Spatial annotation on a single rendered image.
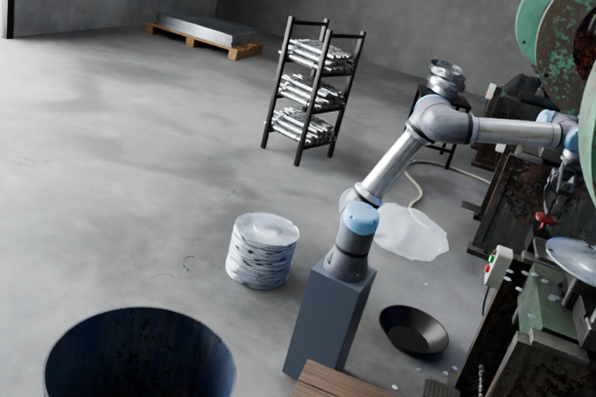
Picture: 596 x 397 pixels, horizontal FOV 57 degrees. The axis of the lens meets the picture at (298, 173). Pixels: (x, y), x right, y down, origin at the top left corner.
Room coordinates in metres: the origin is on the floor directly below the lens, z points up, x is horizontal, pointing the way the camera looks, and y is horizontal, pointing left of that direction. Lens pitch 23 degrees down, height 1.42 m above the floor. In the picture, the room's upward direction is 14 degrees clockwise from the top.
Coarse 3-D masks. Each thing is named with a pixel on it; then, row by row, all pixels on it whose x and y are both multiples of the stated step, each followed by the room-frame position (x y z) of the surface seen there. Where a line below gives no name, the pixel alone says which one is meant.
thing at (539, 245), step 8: (536, 240) 1.50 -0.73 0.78; (544, 240) 1.51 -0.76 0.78; (536, 248) 1.44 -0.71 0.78; (544, 248) 1.46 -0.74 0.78; (536, 256) 1.40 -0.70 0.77; (544, 256) 1.40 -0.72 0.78; (552, 264) 1.39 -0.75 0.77; (568, 272) 1.47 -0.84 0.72; (568, 280) 1.43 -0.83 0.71; (576, 280) 1.39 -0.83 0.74; (560, 288) 1.46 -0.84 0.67; (568, 288) 1.40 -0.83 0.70; (576, 288) 1.38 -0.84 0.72; (584, 288) 1.38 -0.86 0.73; (592, 288) 1.38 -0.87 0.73; (560, 296) 1.43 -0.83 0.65; (568, 296) 1.39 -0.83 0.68; (576, 296) 1.39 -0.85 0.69; (592, 296) 1.37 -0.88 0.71; (568, 304) 1.38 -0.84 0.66
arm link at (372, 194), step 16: (432, 96) 1.78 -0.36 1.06; (416, 112) 1.76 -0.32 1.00; (416, 128) 1.72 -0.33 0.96; (400, 144) 1.74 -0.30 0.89; (416, 144) 1.73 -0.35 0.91; (384, 160) 1.75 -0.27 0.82; (400, 160) 1.72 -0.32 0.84; (368, 176) 1.76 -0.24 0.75; (384, 176) 1.72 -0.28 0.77; (352, 192) 1.74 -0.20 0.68; (368, 192) 1.72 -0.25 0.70; (384, 192) 1.73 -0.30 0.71
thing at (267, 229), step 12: (240, 216) 2.22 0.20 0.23; (252, 216) 2.24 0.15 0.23; (264, 216) 2.27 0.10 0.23; (276, 216) 2.30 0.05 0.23; (240, 228) 2.11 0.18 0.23; (252, 228) 2.14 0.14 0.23; (264, 228) 2.16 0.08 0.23; (276, 228) 2.18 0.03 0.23; (288, 228) 2.22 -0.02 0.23; (252, 240) 2.03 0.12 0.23; (264, 240) 2.06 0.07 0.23; (276, 240) 2.09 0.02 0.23; (288, 240) 2.11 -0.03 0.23
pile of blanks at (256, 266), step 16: (240, 240) 2.07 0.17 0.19; (240, 256) 2.05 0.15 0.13; (256, 256) 2.02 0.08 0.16; (272, 256) 2.04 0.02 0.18; (288, 256) 2.09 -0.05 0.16; (240, 272) 2.04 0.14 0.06; (256, 272) 2.03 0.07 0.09; (272, 272) 2.04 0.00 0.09; (288, 272) 2.15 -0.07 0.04; (256, 288) 2.03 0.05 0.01; (272, 288) 2.06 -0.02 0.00
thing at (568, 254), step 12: (552, 240) 1.52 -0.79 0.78; (564, 240) 1.55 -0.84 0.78; (576, 240) 1.57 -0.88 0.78; (552, 252) 1.44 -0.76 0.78; (564, 252) 1.46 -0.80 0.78; (576, 252) 1.49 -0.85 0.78; (588, 252) 1.51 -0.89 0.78; (564, 264) 1.38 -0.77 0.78; (576, 264) 1.40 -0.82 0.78; (588, 264) 1.41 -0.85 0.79; (576, 276) 1.32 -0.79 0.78; (588, 276) 1.34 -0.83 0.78
